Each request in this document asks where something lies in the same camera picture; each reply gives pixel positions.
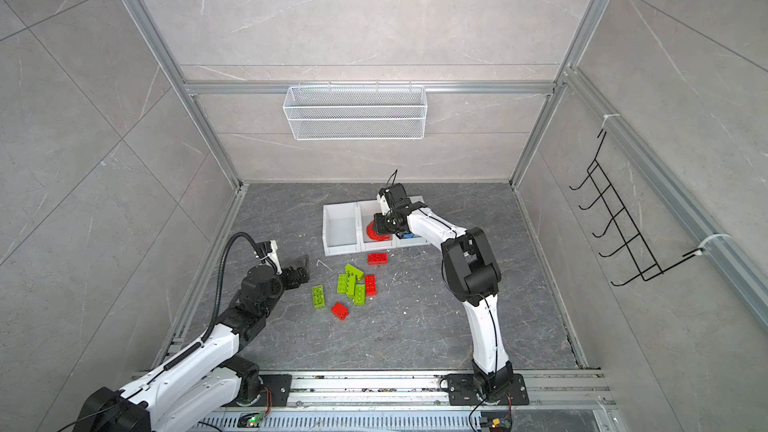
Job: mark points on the aluminium rail frame front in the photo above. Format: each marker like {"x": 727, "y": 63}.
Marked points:
{"x": 413, "y": 401}

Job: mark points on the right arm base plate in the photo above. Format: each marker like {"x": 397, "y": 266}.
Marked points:
{"x": 474, "y": 389}

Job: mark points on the black wire hook rack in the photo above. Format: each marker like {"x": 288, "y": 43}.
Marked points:
{"x": 632, "y": 241}

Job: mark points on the white wire mesh basket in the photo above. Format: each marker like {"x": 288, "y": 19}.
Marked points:
{"x": 356, "y": 112}

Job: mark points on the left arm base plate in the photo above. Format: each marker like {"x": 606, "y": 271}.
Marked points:
{"x": 263, "y": 390}

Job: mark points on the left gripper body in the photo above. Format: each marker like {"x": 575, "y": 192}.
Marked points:
{"x": 289, "y": 281}

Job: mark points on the red arch lego piece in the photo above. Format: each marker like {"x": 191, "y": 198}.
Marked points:
{"x": 373, "y": 235}

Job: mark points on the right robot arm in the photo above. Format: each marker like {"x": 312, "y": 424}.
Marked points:
{"x": 470, "y": 272}

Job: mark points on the white three-compartment bin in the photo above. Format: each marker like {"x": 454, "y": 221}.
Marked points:
{"x": 344, "y": 230}

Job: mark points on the red lego brick top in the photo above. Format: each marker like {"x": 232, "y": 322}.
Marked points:
{"x": 377, "y": 258}

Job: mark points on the red small lego brick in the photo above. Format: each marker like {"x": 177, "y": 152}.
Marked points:
{"x": 340, "y": 311}

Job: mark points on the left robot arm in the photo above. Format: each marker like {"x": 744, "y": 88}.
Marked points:
{"x": 205, "y": 375}

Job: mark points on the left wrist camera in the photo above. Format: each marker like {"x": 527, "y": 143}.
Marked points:
{"x": 266, "y": 251}

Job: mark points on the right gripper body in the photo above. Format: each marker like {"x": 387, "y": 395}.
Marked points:
{"x": 386, "y": 224}

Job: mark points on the green lego brick cluster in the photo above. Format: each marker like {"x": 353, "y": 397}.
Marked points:
{"x": 351, "y": 283}

